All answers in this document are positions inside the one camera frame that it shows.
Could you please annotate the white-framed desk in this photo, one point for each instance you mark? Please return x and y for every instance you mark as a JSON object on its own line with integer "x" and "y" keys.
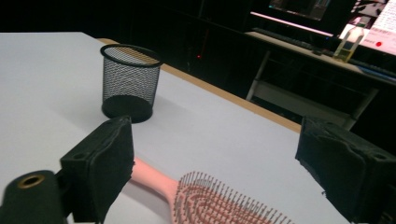
{"x": 299, "y": 102}

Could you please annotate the dark monitor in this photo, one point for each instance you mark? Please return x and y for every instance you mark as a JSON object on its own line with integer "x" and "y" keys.
{"x": 295, "y": 12}

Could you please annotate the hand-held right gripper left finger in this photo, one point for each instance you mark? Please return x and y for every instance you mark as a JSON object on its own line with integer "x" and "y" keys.
{"x": 102, "y": 161}

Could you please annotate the clear bottle with yellow liquid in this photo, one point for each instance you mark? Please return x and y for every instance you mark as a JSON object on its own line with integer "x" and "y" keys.
{"x": 348, "y": 43}

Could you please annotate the white table sheet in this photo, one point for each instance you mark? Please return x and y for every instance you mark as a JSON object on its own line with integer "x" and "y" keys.
{"x": 46, "y": 77}

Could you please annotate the bright monitor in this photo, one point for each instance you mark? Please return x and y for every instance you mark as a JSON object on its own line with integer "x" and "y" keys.
{"x": 384, "y": 28}

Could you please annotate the black mesh pen holder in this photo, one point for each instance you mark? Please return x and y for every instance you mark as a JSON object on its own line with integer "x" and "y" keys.
{"x": 130, "y": 84}

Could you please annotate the black keyboard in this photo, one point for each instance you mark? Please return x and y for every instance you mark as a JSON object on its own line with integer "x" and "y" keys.
{"x": 280, "y": 35}

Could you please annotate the pink hairbrush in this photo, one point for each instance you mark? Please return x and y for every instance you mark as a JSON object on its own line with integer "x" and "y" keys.
{"x": 211, "y": 205}

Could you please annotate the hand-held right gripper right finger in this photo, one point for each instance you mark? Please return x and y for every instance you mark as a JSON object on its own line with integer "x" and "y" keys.
{"x": 345, "y": 161}

